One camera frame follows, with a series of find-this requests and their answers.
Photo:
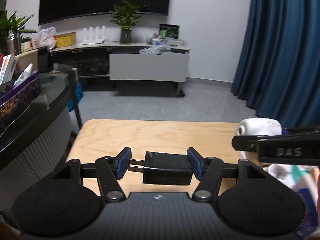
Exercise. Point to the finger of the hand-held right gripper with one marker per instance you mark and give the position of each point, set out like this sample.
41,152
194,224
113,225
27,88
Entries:
287,151
302,130

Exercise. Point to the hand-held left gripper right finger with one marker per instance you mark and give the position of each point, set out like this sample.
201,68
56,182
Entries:
196,163

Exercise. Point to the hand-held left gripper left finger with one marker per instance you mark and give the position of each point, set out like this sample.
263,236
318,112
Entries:
123,163

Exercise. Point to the teal and white carton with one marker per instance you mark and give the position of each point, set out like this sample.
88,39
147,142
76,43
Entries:
298,174

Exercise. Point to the black plug charger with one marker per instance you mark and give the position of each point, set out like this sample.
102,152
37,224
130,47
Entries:
167,167

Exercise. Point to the white mosquito heater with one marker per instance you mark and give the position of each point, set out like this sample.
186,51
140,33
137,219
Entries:
260,127

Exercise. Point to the blue curtain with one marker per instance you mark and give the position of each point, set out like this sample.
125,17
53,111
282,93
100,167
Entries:
282,55

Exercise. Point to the black round coffee table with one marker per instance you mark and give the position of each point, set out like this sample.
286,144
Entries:
37,120

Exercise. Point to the grey tv stand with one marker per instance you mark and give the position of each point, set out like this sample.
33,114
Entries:
147,67

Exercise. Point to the pile of clear plastic bags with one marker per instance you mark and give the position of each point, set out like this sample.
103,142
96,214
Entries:
160,46

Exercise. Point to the purple gold-patterned tray box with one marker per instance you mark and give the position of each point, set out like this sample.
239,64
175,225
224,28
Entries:
17,97

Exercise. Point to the potted plant in glass vase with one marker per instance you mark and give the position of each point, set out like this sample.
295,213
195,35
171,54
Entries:
125,36

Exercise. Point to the white router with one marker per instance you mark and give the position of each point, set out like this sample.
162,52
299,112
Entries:
92,38

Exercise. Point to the white dropper bottle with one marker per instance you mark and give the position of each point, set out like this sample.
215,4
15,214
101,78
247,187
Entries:
23,76

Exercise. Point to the black green box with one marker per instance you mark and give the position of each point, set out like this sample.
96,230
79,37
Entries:
170,31

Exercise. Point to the yellow tin box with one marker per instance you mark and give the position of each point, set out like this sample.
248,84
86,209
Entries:
66,40

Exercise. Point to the beige paper container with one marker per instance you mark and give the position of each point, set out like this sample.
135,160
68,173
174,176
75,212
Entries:
27,58

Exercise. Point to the white plastic bag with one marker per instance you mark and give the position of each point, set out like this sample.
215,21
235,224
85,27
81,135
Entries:
45,37

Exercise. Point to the white blue medicine box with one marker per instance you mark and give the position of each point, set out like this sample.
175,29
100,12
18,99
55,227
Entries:
7,68

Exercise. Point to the leafy green plant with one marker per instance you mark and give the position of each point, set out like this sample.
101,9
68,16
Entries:
12,25

